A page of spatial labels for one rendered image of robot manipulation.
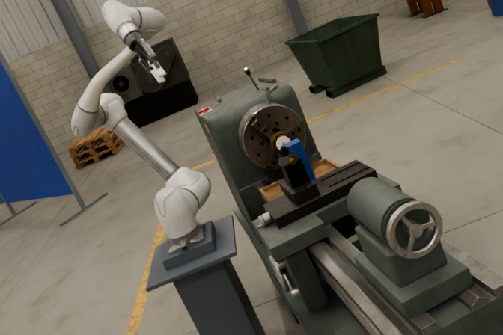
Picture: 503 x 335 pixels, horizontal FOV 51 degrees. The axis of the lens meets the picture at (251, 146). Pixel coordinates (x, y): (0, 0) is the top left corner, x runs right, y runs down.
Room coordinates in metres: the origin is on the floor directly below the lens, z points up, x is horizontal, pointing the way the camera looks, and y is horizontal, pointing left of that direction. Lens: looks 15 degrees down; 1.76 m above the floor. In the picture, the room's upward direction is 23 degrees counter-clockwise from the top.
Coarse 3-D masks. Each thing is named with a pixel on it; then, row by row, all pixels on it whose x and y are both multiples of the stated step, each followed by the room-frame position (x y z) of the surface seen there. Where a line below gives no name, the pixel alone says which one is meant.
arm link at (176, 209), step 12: (168, 192) 2.32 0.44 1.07; (180, 192) 2.35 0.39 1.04; (156, 204) 2.32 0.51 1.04; (168, 204) 2.29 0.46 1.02; (180, 204) 2.30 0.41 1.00; (192, 204) 2.37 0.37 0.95; (168, 216) 2.28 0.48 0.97; (180, 216) 2.28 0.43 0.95; (192, 216) 2.33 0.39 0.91; (168, 228) 2.29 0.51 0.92; (180, 228) 2.28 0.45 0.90; (192, 228) 2.30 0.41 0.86
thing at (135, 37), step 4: (136, 32) 2.22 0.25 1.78; (132, 36) 2.20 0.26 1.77; (136, 36) 2.20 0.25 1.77; (140, 36) 2.21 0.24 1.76; (128, 40) 2.20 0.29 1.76; (132, 40) 2.19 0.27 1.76; (136, 40) 2.19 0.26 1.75; (128, 44) 2.20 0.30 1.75; (132, 44) 2.20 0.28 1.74; (136, 44) 2.20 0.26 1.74; (132, 48) 2.21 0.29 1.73; (140, 48) 2.18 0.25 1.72
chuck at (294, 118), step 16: (256, 112) 2.42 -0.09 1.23; (272, 112) 2.42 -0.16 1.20; (288, 112) 2.43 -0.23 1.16; (240, 128) 2.48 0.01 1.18; (272, 128) 2.42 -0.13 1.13; (304, 128) 2.45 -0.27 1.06; (240, 144) 2.49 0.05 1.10; (256, 144) 2.41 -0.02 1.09; (304, 144) 2.44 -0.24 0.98; (256, 160) 2.40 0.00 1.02
